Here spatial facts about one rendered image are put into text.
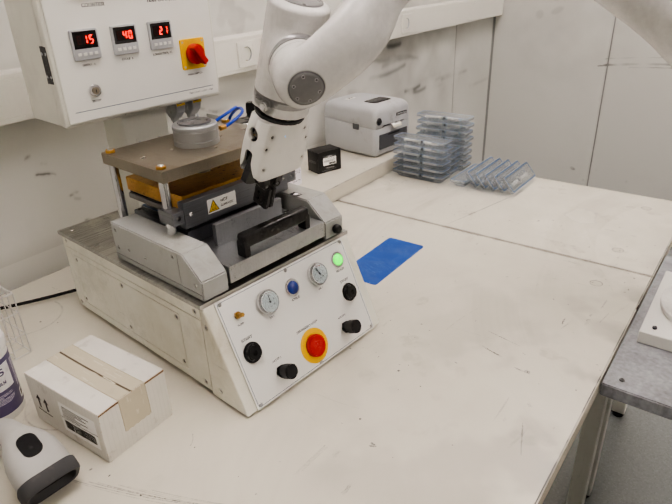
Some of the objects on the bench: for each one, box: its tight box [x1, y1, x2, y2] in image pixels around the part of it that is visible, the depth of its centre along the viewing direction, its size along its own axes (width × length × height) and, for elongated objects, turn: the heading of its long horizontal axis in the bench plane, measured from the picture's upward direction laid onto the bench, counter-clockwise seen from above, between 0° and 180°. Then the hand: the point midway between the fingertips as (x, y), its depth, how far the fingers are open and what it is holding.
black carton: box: [307, 144, 341, 174], centre depth 184 cm, size 6×9×7 cm
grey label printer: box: [324, 93, 409, 157], centre depth 203 cm, size 25×20×17 cm
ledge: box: [299, 144, 397, 202], centre depth 186 cm, size 30×84×4 cm, turn 147°
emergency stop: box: [306, 334, 326, 357], centre depth 101 cm, size 2×4×4 cm, turn 143°
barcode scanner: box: [0, 418, 80, 504], centre depth 82 cm, size 20×8×8 cm, turn 57°
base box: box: [62, 235, 379, 417], centre depth 116 cm, size 54×38×17 cm
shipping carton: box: [24, 335, 172, 462], centre depth 91 cm, size 19×13×9 cm
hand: (264, 194), depth 96 cm, fingers closed
